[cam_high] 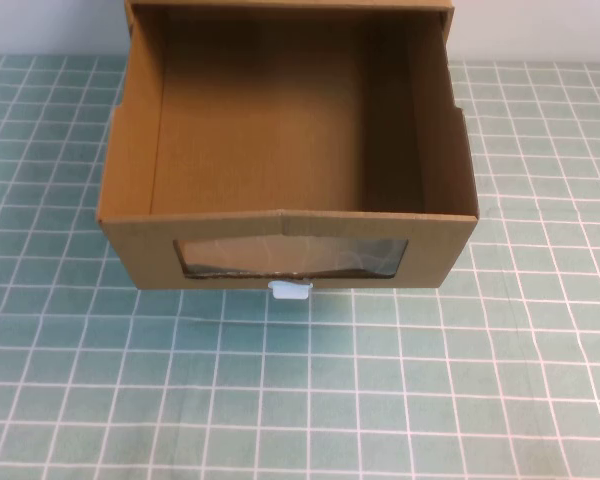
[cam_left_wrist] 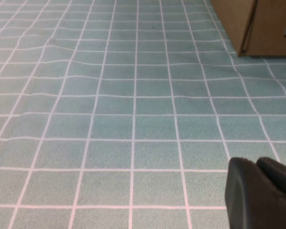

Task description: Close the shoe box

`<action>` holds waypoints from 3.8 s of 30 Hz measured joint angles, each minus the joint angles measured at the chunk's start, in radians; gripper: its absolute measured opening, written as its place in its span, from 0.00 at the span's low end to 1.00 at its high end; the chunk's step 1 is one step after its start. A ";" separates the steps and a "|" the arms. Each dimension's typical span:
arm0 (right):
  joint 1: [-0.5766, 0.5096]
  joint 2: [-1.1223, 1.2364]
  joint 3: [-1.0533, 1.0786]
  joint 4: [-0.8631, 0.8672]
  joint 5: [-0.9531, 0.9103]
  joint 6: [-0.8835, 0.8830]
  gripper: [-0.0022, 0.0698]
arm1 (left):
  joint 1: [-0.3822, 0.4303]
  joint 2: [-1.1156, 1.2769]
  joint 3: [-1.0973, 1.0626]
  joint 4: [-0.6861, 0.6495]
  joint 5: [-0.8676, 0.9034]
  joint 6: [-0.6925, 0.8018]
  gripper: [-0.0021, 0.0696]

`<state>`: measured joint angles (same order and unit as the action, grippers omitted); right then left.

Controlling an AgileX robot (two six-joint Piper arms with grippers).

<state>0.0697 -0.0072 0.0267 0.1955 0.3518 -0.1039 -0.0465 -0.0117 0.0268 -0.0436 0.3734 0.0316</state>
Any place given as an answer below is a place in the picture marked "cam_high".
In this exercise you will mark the cardboard drawer with window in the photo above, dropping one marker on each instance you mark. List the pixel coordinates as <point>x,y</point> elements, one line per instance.
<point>260,150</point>

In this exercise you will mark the cardboard shoe box shell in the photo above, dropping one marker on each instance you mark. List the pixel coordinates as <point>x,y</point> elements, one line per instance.
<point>447,50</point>

